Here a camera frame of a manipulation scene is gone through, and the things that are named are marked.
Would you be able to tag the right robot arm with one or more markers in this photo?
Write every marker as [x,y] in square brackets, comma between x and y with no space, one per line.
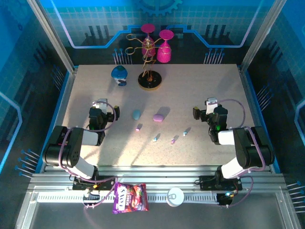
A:
[247,148]

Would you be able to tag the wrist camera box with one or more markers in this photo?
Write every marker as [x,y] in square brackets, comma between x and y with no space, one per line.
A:
[210,107]
[102,106]

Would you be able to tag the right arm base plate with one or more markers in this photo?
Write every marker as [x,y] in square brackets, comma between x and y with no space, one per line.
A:
[207,183]

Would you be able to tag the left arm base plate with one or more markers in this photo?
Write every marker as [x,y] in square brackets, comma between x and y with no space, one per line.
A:
[107,182]

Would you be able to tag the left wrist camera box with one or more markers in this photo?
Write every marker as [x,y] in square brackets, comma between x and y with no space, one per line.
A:
[102,106]

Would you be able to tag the blue cup on stand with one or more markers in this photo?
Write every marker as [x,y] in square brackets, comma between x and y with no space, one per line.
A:
[119,72]

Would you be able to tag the aluminium frame beam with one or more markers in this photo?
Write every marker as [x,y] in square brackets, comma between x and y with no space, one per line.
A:
[155,177]

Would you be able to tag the aluminium frame post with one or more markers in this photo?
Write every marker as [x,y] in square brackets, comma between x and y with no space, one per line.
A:
[262,33]
[51,35]

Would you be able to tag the aluminium side rail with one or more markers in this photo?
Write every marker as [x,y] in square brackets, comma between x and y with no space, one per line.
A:
[64,100]
[250,95]

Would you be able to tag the silver tin can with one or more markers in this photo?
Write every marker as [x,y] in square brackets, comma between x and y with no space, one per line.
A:
[176,196]

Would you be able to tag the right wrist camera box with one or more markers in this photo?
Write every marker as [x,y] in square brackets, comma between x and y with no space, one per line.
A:
[210,107]

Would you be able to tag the purple candy bag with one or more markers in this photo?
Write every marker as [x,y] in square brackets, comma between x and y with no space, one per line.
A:
[129,198]

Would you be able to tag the pink wine glass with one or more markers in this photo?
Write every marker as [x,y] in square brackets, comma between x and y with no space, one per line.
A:
[147,28]
[164,57]

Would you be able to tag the purple earbud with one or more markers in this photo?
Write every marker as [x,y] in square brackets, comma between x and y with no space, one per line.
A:
[173,141]

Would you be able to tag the purple earbud charging case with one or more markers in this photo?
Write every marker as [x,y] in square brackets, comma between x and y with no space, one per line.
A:
[158,117]

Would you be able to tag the blue earbud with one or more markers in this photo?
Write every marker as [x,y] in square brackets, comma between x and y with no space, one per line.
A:
[155,139]
[185,133]

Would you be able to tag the blue earbud charging case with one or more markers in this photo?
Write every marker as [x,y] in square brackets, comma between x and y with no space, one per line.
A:
[136,115]

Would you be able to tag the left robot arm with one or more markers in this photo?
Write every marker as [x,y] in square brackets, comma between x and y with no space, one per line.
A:
[71,148]

